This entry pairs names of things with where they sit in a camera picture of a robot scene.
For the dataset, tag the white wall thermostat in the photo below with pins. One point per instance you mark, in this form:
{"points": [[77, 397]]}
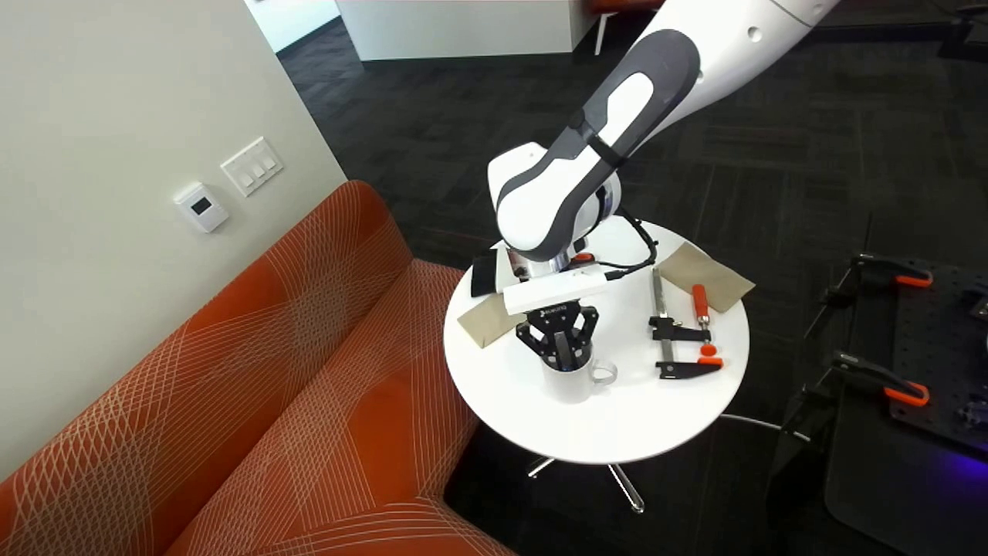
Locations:
{"points": [[203, 205]]}

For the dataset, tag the large brown sandpaper sheet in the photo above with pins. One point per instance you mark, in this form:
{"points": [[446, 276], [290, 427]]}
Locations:
{"points": [[720, 281]]}

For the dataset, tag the white light switch plate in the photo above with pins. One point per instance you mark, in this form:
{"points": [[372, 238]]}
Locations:
{"points": [[252, 164]]}

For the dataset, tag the chrome star table base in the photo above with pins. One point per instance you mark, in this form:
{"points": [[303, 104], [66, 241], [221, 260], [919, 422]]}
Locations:
{"points": [[624, 488]]}

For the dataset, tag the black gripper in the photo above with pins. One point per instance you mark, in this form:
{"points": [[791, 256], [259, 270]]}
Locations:
{"points": [[561, 321]]}

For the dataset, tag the orange patterned sofa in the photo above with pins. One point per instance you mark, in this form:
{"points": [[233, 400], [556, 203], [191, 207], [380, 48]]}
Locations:
{"points": [[259, 410]]}

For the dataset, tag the white cabinet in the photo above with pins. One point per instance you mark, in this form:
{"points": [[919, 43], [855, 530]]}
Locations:
{"points": [[466, 24]]}

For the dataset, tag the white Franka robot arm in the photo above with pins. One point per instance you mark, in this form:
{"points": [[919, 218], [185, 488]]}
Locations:
{"points": [[659, 73]]}

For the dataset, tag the black tripod stand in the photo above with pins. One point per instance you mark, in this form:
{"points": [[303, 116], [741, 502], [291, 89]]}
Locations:
{"points": [[797, 452]]}

